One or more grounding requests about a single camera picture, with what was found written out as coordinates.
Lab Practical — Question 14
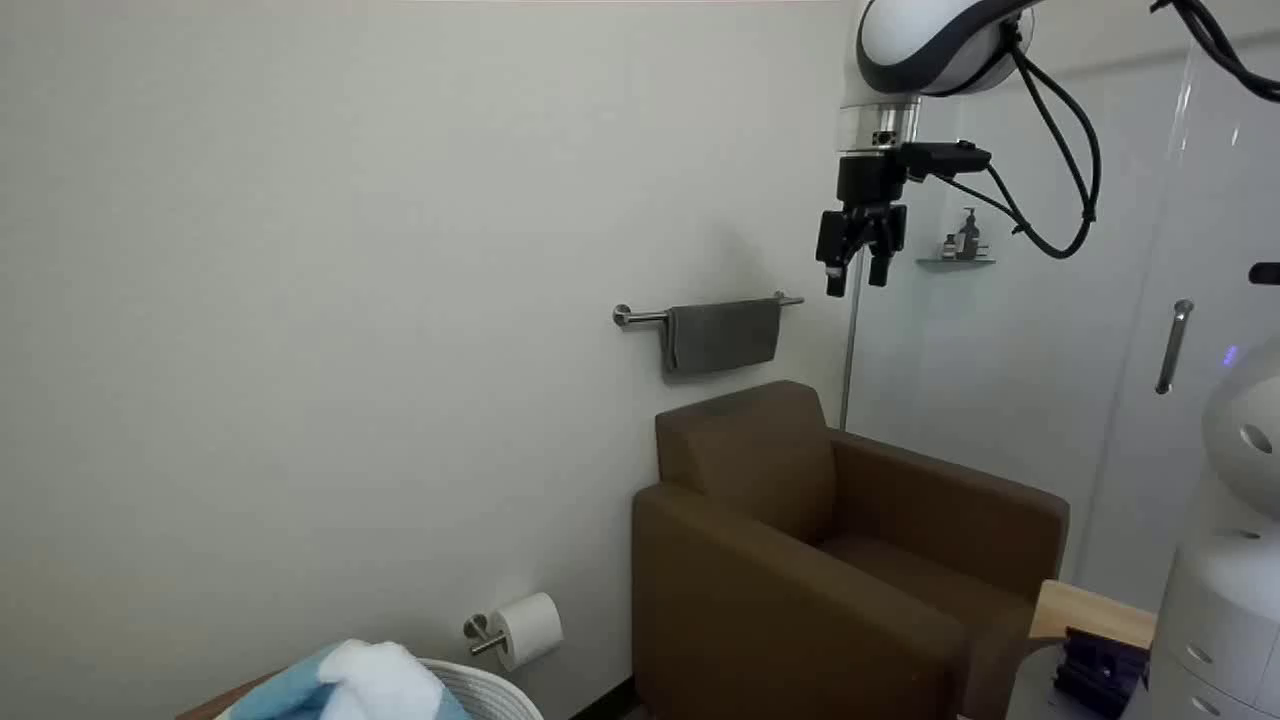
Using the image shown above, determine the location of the grey hanging towel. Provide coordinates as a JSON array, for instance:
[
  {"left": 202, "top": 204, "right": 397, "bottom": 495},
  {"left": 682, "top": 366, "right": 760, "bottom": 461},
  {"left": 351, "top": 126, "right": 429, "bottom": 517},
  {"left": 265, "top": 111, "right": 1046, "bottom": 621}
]
[{"left": 661, "top": 296, "right": 785, "bottom": 385}]

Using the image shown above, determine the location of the purple block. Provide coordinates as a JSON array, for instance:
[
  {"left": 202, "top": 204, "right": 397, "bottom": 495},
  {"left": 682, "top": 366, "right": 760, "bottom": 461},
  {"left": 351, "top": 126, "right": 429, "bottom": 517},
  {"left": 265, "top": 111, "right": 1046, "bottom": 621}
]
[{"left": 1047, "top": 628, "right": 1157, "bottom": 720}]

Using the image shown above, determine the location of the thick black robot cable bundle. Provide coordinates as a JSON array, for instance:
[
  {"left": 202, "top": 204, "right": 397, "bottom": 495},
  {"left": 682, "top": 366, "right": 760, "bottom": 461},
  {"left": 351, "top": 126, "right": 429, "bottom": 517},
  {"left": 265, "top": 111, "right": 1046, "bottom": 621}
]
[{"left": 1147, "top": 0, "right": 1280, "bottom": 109}]

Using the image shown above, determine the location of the light wooden board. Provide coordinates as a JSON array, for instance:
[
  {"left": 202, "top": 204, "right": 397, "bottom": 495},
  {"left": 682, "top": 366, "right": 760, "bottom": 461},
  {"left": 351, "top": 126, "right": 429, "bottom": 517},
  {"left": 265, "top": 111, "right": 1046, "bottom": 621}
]
[{"left": 1026, "top": 576, "right": 1160, "bottom": 654}]

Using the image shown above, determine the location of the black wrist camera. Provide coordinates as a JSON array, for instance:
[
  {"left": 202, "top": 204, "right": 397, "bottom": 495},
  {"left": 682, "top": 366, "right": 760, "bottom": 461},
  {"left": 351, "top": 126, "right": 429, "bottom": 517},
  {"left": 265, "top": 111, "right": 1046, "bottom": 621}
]
[{"left": 901, "top": 135, "right": 995, "bottom": 186}]

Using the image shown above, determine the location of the glass shower enclosure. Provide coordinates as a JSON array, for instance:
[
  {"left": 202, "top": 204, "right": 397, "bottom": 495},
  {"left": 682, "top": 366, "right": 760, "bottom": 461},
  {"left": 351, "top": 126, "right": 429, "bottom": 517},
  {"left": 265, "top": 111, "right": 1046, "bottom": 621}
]
[{"left": 840, "top": 36, "right": 1280, "bottom": 621}]

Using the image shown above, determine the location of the white woven laundry basket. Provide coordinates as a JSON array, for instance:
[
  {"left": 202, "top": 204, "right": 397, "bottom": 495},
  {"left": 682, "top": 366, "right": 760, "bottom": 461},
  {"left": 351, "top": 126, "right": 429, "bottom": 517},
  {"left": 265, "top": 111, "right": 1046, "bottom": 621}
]
[{"left": 422, "top": 653, "right": 548, "bottom": 720}]

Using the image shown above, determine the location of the tan leather basket handle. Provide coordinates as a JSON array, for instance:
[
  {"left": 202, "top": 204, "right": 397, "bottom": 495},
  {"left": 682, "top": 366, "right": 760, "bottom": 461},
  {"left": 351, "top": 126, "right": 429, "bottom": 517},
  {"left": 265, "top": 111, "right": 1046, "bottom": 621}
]
[{"left": 174, "top": 668, "right": 275, "bottom": 720}]

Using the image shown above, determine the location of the small glass shower shelf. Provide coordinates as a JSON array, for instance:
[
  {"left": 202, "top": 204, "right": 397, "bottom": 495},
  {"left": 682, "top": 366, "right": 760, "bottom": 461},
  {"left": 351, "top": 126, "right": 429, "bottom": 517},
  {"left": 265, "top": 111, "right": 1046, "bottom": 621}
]
[{"left": 914, "top": 252, "right": 1002, "bottom": 277}]

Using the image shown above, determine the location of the blue white striped towel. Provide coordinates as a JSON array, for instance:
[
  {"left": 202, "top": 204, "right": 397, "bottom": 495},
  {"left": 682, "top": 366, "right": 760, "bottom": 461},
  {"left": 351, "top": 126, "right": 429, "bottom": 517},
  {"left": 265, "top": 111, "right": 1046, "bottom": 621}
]
[{"left": 216, "top": 637, "right": 474, "bottom": 720}]

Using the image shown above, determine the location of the chrome towel bar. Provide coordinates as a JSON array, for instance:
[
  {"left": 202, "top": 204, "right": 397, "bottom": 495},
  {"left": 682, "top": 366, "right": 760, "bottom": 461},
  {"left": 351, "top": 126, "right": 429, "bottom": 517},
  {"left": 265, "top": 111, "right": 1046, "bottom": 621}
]
[{"left": 608, "top": 292, "right": 809, "bottom": 331}]

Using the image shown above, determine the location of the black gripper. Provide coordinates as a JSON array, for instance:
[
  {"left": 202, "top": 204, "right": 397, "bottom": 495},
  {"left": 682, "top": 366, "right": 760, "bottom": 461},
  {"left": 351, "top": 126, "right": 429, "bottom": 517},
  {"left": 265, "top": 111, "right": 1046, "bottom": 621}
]
[{"left": 814, "top": 145, "right": 926, "bottom": 300}]

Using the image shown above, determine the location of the chrome toilet paper holder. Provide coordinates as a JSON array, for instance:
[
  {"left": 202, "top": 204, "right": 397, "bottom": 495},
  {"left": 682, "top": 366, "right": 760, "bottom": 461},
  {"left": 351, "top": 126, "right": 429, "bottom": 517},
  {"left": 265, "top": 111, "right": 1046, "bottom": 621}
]
[{"left": 461, "top": 609, "right": 516, "bottom": 664}]

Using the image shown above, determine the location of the small shower bottle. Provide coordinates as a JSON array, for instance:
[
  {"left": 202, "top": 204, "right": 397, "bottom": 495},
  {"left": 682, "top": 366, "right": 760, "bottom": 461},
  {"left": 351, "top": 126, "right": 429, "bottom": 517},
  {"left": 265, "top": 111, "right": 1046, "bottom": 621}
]
[{"left": 951, "top": 206, "right": 989, "bottom": 264}]

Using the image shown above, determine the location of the white toilet paper roll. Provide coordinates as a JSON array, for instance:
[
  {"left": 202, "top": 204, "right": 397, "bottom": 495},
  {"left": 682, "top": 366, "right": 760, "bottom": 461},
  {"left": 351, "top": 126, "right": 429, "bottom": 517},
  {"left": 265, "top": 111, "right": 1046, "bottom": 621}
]
[{"left": 492, "top": 587, "right": 570, "bottom": 671}]

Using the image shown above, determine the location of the chrome shower door handle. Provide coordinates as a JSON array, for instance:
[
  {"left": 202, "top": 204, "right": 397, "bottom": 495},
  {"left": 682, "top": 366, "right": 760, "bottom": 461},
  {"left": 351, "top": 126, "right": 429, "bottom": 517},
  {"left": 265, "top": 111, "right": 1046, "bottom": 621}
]
[{"left": 1154, "top": 296, "right": 1196, "bottom": 398}]

